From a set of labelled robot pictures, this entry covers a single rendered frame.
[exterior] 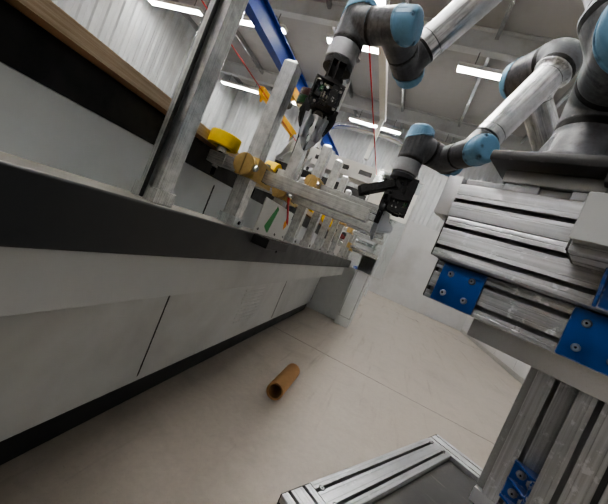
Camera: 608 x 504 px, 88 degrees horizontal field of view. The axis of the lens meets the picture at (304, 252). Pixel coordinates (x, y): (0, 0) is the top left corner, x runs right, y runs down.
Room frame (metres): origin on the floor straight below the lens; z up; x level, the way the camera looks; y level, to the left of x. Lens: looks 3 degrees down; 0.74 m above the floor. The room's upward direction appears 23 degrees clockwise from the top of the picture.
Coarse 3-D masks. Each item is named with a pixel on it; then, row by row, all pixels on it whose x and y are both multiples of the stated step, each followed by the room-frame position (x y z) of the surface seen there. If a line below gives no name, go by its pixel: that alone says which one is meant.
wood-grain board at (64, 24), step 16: (16, 0) 0.39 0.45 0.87; (32, 0) 0.41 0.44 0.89; (48, 0) 0.42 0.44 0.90; (32, 16) 0.43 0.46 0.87; (48, 16) 0.43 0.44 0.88; (64, 16) 0.44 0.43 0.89; (64, 32) 0.45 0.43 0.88; (80, 32) 0.47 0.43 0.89; (80, 48) 0.48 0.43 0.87; (96, 48) 0.50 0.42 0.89; (96, 64) 0.53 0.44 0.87; (112, 64) 0.53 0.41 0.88; (128, 64) 0.55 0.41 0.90; (128, 80) 0.56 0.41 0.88; (144, 80) 0.59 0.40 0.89; (144, 96) 0.62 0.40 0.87; (160, 96) 0.63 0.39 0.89; (208, 144) 0.86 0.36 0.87; (320, 224) 2.33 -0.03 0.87
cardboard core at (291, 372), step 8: (288, 368) 1.60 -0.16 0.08; (296, 368) 1.65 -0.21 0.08; (280, 376) 1.48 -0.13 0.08; (288, 376) 1.52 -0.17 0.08; (296, 376) 1.61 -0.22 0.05; (272, 384) 1.40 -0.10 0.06; (280, 384) 1.40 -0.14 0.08; (288, 384) 1.47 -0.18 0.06; (272, 392) 1.44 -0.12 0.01; (280, 392) 1.46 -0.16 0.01
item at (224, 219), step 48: (0, 192) 0.28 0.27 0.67; (48, 192) 0.31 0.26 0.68; (96, 192) 0.36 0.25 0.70; (0, 240) 0.29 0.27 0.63; (48, 240) 0.33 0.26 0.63; (96, 240) 0.38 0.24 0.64; (144, 240) 0.46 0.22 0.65; (192, 240) 0.57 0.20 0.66; (240, 240) 0.75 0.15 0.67; (288, 240) 1.21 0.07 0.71
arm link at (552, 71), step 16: (544, 48) 0.91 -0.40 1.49; (560, 48) 0.85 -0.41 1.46; (576, 48) 0.84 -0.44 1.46; (544, 64) 0.86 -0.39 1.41; (560, 64) 0.84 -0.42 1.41; (576, 64) 0.84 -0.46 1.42; (528, 80) 0.86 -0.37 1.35; (544, 80) 0.84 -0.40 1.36; (560, 80) 0.85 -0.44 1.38; (512, 96) 0.85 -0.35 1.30; (528, 96) 0.83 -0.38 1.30; (544, 96) 0.84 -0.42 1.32; (496, 112) 0.84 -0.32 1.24; (512, 112) 0.83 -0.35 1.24; (528, 112) 0.84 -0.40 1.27; (480, 128) 0.84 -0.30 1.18; (496, 128) 0.82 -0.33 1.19; (512, 128) 0.83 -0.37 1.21; (464, 144) 0.83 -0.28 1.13; (480, 144) 0.79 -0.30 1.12; (496, 144) 0.80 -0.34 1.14; (448, 160) 0.90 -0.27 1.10; (464, 160) 0.84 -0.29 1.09; (480, 160) 0.80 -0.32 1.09
